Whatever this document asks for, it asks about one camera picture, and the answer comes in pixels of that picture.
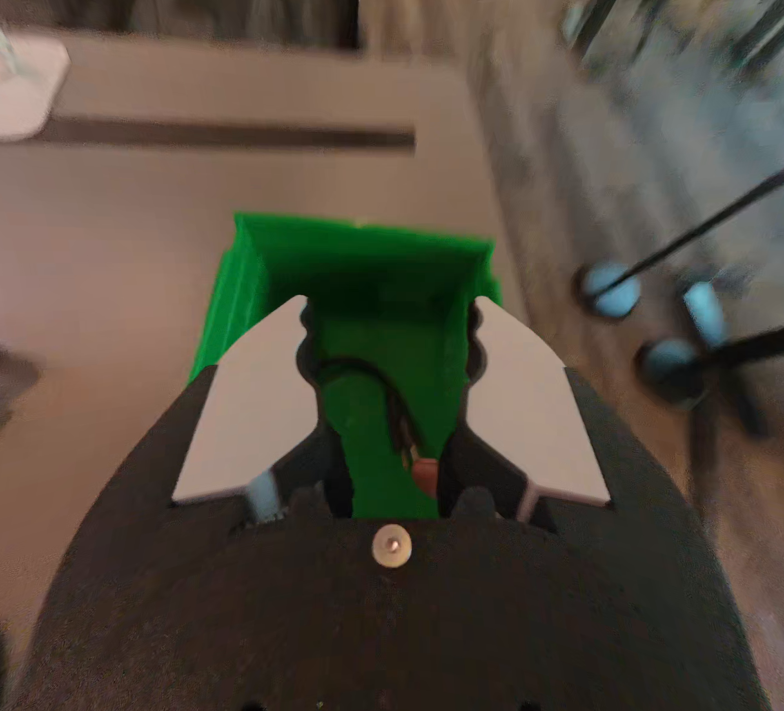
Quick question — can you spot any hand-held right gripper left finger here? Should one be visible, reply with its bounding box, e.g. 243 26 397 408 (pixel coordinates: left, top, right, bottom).
170 293 322 525

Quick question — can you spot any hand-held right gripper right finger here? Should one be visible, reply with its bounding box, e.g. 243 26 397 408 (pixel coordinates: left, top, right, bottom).
455 293 615 522

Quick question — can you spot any green plastic bin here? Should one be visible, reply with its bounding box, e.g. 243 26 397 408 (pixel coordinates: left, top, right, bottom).
189 211 504 521

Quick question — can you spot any dark grey strip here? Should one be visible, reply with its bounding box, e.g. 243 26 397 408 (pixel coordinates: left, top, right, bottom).
37 116 419 153

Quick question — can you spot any black office chair base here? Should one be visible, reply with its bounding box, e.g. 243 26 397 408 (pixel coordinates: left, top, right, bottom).
572 169 784 439

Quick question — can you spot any white flat object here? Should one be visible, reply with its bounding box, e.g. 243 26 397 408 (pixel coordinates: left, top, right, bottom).
0 36 72 144

